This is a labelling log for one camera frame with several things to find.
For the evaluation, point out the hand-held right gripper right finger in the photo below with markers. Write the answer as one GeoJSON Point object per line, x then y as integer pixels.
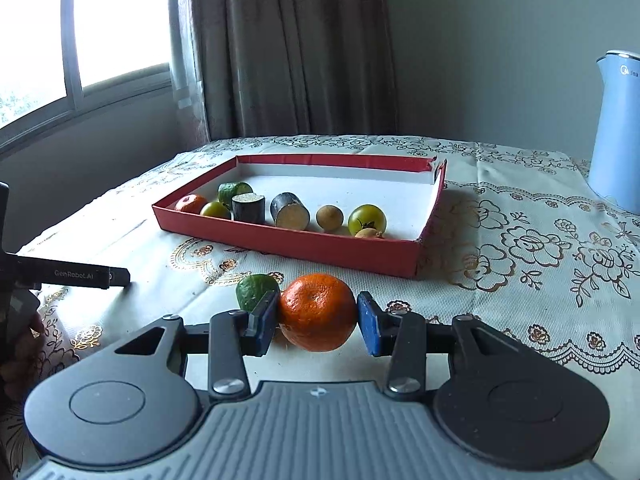
{"type": "Point", "coordinates": [367, 325]}

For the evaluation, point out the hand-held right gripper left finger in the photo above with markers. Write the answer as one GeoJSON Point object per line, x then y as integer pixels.
{"type": "Point", "coordinates": [262, 322]}

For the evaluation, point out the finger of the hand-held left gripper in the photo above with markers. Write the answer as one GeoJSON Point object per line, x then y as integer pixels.
{"type": "Point", "coordinates": [75, 274]}

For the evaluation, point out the green lime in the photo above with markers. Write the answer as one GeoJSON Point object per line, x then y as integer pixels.
{"type": "Point", "coordinates": [252, 290]}
{"type": "Point", "coordinates": [231, 190]}

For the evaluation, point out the large orange tangerine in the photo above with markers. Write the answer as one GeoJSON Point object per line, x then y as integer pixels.
{"type": "Point", "coordinates": [316, 312]}

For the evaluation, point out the small yellow fruit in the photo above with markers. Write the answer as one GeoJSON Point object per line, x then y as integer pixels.
{"type": "Point", "coordinates": [367, 234]}

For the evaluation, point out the dark eggplant piece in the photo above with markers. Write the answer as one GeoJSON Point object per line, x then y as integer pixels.
{"type": "Point", "coordinates": [290, 212]}
{"type": "Point", "coordinates": [248, 208]}

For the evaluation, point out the small yellow-green citrus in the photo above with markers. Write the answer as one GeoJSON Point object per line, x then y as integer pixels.
{"type": "Point", "coordinates": [215, 210]}

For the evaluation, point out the red shallow cardboard box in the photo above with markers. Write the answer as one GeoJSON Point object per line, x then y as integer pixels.
{"type": "Point", "coordinates": [350, 185]}

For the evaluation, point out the person's left hand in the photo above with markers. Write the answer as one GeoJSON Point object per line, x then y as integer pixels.
{"type": "Point", "coordinates": [20, 360]}

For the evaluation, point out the green tomato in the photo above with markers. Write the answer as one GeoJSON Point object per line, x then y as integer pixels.
{"type": "Point", "coordinates": [367, 217]}

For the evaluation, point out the brown longan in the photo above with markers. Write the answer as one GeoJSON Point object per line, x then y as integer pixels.
{"type": "Point", "coordinates": [329, 218]}

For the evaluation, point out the small orange tangerine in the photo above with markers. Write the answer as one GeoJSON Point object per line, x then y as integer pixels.
{"type": "Point", "coordinates": [190, 203]}

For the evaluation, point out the cream floral lace tablecloth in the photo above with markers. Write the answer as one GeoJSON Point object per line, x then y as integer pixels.
{"type": "Point", "coordinates": [525, 260]}

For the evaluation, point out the sheer lace curtain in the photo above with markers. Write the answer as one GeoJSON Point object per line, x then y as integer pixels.
{"type": "Point", "coordinates": [187, 60]}

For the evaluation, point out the brown patterned curtain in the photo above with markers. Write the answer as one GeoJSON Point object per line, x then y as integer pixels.
{"type": "Point", "coordinates": [295, 45]}

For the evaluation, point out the blue electric kettle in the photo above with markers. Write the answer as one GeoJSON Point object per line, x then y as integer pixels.
{"type": "Point", "coordinates": [617, 135]}

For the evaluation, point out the window with grey frame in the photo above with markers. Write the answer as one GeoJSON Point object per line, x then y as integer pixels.
{"type": "Point", "coordinates": [110, 20]}

